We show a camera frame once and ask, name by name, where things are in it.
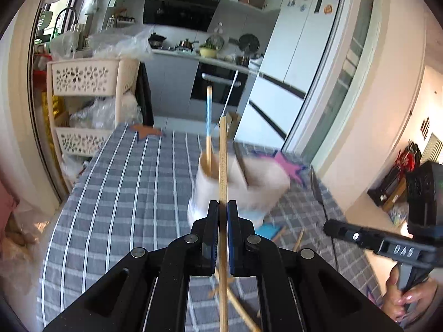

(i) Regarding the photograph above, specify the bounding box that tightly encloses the blue flat item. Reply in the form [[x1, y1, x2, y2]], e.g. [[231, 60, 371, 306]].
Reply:
[[257, 224, 282, 241]]

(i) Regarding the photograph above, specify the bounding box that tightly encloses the clear plastic bags pile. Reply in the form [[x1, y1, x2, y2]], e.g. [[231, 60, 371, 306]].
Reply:
[[86, 24, 155, 62]]

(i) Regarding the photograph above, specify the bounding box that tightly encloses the white refrigerator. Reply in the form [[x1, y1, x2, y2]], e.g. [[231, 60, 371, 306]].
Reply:
[[241, 0, 347, 146]]

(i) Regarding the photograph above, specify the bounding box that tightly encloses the black range hood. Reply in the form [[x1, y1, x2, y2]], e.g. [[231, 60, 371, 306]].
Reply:
[[142, 0, 221, 32]]

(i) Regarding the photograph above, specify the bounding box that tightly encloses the kitchen faucet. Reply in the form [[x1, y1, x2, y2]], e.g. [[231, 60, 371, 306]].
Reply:
[[53, 6, 79, 50]]

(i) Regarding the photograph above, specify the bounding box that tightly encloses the beige plastic basket rack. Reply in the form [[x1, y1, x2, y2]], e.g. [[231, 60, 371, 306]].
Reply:
[[47, 57, 141, 160]]

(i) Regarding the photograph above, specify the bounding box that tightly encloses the person's right hand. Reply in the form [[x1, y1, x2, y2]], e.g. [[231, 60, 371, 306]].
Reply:
[[382, 267, 443, 322]]

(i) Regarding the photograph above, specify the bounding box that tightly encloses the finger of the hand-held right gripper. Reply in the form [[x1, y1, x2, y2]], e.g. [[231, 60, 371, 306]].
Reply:
[[323, 219, 383, 253]]

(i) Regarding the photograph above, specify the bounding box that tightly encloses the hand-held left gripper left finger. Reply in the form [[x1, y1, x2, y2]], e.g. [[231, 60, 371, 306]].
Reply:
[[43, 200, 220, 332]]

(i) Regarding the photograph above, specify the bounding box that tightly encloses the steel pot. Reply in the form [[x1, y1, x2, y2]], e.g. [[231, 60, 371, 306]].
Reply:
[[177, 39, 200, 53]]

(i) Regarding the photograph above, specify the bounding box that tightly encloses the black built-in oven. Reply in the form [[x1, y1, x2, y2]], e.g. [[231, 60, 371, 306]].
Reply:
[[190, 63, 249, 107]]

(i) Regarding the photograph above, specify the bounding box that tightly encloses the spice rack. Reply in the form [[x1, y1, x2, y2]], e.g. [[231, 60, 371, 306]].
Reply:
[[107, 6, 136, 27]]

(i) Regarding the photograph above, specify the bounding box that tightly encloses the grey checked tablecloth with stars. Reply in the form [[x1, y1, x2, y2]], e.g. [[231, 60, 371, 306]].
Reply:
[[36, 123, 385, 332]]

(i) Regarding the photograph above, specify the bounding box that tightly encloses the black wok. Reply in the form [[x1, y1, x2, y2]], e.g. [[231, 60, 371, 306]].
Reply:
[[148, 32, 168, 48]]

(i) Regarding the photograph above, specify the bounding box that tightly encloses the grey kitchen counter cabinet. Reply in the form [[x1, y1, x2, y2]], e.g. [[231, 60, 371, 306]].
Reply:
[[150, 48, 264, 120]]

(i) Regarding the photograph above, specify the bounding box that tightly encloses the blue patterned wooden chopstick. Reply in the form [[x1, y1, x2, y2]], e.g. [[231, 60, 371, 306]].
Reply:
[[205, 85, 213, 177]]

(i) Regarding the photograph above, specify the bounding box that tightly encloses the red bag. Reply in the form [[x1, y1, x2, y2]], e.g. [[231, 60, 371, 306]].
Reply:
[[395, 141, 422, 174]]

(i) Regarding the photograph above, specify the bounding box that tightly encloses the yellow foil bag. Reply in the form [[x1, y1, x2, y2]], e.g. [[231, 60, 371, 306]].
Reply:
[[41, 91, 60, 136]]

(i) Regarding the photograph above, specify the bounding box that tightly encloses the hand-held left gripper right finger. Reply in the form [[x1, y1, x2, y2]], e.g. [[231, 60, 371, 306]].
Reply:
[[226, 200, 404, 332]]

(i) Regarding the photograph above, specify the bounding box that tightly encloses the beige utensil holder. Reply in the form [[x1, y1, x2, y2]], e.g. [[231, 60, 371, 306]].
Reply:
[[187, 142, 291, 222]]

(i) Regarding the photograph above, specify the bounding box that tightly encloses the clear plastic bag in rack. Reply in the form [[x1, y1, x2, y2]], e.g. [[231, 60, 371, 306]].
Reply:
[[68, 92, 143, 130]]

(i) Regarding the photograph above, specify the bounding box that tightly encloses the black hanging cloth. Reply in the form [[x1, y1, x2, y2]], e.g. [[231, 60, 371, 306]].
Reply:
[[136, 63, 155, 127]]

